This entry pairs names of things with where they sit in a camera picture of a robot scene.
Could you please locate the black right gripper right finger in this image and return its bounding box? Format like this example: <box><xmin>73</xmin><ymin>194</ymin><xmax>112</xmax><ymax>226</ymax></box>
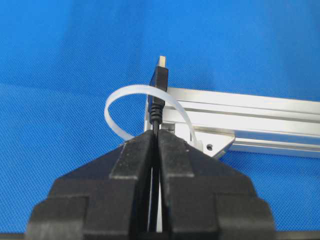
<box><xmin>158</xmin><ymin>130</ymin><xmax>275</xmax><ymax>240</ymax></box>

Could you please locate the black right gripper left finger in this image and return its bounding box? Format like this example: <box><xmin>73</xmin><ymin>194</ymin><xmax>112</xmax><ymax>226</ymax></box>
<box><xmin>26</xmin><ymin>130</ymin><xmax>155</xmax><ymax>240</ymax></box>

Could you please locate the black USB cable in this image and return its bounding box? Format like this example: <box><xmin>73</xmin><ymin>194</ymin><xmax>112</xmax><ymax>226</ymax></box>
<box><xmin>146</xmin><ymin>55</ymin><xmax>170</xmax><ymax>233</ymax></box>

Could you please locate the white zip tie loop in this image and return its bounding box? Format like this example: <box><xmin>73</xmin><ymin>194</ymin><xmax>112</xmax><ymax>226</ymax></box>
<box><xmin>103</xmin><ymin>84</ymin><xmax>197</xmax><ymax>146</ymax></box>

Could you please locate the blue table cloth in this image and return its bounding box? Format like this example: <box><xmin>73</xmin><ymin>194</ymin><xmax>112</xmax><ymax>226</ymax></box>
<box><xmin>0</xmin><ymin>0</ymin><xmax>320</xmax><ymax>233</ymax></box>

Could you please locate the aluminium extrusion frame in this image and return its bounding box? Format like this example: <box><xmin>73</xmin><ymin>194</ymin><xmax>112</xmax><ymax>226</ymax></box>
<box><xmin>143</xmin><ymin>86</ymin><xmax>320</xmax><ymax>159</ymax></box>

